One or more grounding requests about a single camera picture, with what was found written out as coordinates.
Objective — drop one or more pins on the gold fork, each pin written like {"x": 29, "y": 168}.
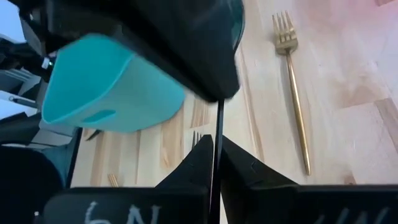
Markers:
{"x": 112, "y": 180}
{"x": 293, "y": 93}

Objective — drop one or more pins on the black round device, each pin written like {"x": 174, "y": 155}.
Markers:
{"x": 25, "y": 186}

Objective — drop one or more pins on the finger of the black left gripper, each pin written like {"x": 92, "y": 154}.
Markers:
{"x": 192, "y": 37}
{"x": 155, "y": 59}

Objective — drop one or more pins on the black aluminium table frame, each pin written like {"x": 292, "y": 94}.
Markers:
{"x": 74, "y": 155}

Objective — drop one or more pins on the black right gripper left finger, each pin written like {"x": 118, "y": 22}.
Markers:
{"x": 140, "y": 205}

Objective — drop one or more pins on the black fork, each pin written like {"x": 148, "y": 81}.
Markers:
{"x": 218, "y": 130}

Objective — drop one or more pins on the teal plastic bin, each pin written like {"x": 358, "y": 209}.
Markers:
{"x": 109, "y": 87}

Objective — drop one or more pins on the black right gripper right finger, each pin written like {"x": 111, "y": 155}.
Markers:
{"x": 280, "y": 205}

